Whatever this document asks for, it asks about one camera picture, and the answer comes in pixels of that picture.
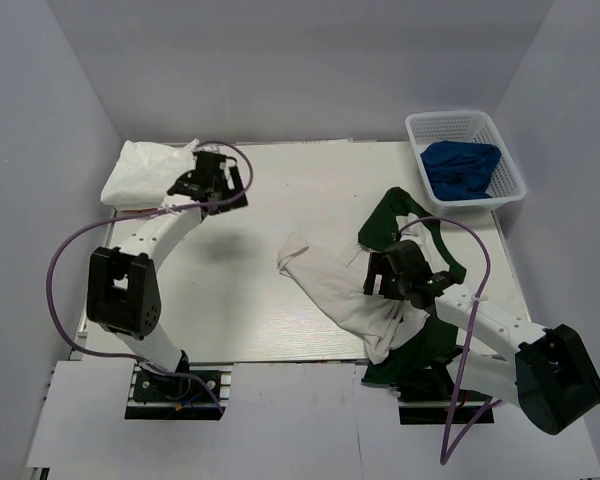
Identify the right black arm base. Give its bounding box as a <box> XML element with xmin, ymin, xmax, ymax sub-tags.
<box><xmin>396</xmin><ymin>366</ymin><xmax>486</xmax><ymax>426</ymax></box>

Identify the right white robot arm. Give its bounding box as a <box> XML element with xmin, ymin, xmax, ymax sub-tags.
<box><xmin>363</xmin><ymin>240</ymin><xmax>600</xmax><ymax>435</ymax></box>

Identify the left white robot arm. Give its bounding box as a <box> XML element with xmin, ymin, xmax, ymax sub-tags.
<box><xmin>86</xmin><ymin>150</ymin><xmax>248</xmax><ymax>399</ymax></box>

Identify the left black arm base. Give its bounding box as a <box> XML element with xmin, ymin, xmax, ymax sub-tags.
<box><xmin>124</xmin><ymin>366</ymin><xmax>231</xmax><ymax>421</ymax></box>

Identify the blue t-shirt in basket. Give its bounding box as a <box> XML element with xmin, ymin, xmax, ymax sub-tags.
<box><xmin>421</xmin><ymin>141</ymin><xmax>502</xmax><ymax>201</ymax></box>

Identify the white plastic basket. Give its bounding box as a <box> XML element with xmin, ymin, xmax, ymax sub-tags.
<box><xmin>405</xmin><ymin>110</ymin><xmax>526</xmax><ymax>216</ymax></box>

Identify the white and green t-shirt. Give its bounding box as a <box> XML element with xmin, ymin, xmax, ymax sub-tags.
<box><xmin>277</xmin><ymin>187</ymin><xmax>466</xmax><ymax>386</ymax></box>

